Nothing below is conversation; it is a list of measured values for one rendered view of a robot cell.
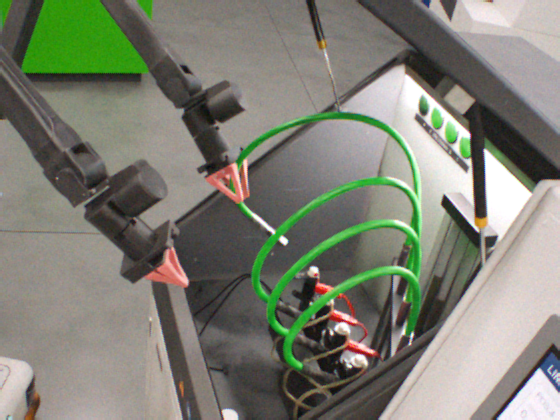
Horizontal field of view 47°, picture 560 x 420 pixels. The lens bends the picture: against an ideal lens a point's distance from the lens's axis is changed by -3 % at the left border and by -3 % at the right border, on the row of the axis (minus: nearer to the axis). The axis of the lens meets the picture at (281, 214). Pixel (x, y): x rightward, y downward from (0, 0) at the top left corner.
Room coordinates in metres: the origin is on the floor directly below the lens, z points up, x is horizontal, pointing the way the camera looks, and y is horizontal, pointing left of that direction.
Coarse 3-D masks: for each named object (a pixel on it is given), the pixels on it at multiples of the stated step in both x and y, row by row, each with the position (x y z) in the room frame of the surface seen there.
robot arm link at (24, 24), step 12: (12, 0) 1.30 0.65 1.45; (24, 0) 1.30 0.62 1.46; (36, 0) 1.31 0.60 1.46; (12, 12) 1.29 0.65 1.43; (24, 12) 1.29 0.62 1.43; (36, 12) 1.31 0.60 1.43; (12, 24) 1.28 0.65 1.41; (24, 24) 1.28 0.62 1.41; (0, 36) 1.28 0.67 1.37; (12, 36) 1.27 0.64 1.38; (24, 36) 1.28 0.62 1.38; (12, 48) 1.26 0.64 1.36; (24, 48) 1.29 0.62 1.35
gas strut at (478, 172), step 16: (480, 112) 0.72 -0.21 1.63; (480, 128) 0.72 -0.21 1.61; (480, 144) 0.73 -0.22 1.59; (480, 160) 0.73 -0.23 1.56; (480, 176) 0.74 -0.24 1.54; (480, 192) 0.74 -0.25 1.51; (480, 208) 0.75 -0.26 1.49; (480, 224) 0.76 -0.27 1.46; (480, 240) 0.77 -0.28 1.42; (480, 256) 0.78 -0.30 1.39
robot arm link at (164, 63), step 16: (112, 0) 1.26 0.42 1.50; (128, 0) 1.26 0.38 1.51; (112, 16) 1.25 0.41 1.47; (128, 16) 1.24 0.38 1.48; (144, 16) 1.25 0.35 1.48; (128, 32) 1.23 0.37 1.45; (144, 32) 1.22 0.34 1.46; (144, 48) 1.21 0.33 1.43; (160, 48) 1.20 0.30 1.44; (160, 64) 1.18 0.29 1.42; (176, 64) 1.18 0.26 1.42; (160, 80) 1.17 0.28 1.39; (192, 80) 1.18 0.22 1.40
